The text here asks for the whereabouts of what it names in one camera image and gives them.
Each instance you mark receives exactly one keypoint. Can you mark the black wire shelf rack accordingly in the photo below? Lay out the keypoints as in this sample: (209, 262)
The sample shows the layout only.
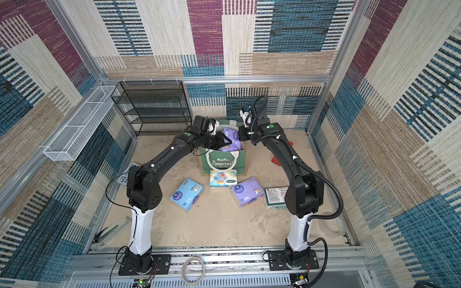
(153, 107)

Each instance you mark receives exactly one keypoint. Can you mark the white wire mesh basket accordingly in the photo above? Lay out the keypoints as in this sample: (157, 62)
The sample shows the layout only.
(73, 137)

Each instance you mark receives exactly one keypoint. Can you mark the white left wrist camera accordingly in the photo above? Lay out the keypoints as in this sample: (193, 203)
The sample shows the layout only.
(212, 127)

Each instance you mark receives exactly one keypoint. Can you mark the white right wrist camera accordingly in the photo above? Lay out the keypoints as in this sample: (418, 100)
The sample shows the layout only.
(246, 114)

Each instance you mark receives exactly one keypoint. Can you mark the purple tissue pack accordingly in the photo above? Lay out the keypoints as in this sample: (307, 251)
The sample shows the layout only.
(234, 135)
(247, 192)

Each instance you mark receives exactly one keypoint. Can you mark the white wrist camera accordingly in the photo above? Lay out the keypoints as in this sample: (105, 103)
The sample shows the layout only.
(246, 114)
(212, 127)

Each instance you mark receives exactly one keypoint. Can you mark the light blue tissue pack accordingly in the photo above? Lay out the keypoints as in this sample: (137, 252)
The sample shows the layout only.
(187, 194)

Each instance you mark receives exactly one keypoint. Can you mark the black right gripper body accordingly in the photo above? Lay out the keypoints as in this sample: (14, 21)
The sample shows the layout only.
(243, 132)

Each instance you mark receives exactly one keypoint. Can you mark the white cartoon tissue pack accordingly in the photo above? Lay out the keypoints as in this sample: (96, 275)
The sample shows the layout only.
(223, 179)

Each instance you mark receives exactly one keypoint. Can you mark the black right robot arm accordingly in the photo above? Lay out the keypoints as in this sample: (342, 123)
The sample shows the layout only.
(304, 195)

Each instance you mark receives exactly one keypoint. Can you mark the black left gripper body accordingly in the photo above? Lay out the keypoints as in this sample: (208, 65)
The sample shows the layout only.
(216, 143)

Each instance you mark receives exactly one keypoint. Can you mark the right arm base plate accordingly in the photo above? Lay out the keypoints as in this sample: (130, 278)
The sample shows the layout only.
(286, 259)

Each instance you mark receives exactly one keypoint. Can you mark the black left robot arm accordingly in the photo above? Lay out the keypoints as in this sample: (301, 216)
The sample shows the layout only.
(145, 194)

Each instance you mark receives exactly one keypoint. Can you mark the clear tape roll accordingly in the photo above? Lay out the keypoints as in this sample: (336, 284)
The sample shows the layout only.
(333, 228)

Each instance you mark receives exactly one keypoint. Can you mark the green canvas Christmas bag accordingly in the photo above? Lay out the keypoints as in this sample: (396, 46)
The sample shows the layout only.
(223, 160)

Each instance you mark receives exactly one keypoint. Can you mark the green white box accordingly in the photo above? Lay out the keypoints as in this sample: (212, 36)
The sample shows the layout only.
(275, 198)

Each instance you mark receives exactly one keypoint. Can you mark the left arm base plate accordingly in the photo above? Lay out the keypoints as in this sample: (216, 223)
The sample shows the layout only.
(157, 264)

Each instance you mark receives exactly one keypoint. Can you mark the colourful children's book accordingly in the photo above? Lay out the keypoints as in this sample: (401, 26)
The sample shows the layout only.
(123, 178)

